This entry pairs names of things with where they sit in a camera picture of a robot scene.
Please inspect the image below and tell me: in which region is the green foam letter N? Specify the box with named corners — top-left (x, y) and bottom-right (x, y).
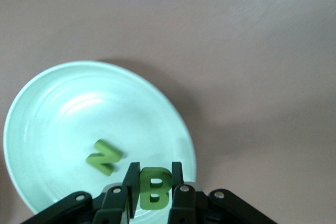
top-left (86, 139), bottom-right (123, 176)

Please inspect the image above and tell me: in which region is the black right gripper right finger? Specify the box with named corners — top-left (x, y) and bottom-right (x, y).
top-left (167, 161), bottom-right (279, 224)

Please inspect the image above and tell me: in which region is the green plate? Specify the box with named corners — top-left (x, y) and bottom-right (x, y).
top-left (3, 60), bottom-right (197, 221)

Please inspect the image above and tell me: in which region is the brown table cover sheet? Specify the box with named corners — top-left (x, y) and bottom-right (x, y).
top-left (0, 0), bottom-right (336, 224)

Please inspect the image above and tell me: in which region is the green foam letter B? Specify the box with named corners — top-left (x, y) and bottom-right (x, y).
top-left (139, 166), bottom-right (173, 211)

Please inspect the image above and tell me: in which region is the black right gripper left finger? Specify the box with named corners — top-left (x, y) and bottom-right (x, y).
top-left (25, 162), bottom-right (141, 224)

